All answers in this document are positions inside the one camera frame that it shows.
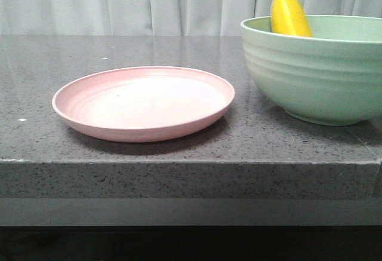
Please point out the white curtain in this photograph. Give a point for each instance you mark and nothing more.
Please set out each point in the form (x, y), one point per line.
(154, 17)

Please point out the pink plate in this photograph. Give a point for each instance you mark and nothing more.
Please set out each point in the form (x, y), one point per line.
(143, 104)

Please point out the green bowl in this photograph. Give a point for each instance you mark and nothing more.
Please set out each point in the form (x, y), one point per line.
(330, 78)

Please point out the yellow banana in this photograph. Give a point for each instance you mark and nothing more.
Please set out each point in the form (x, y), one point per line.
(288, 17)

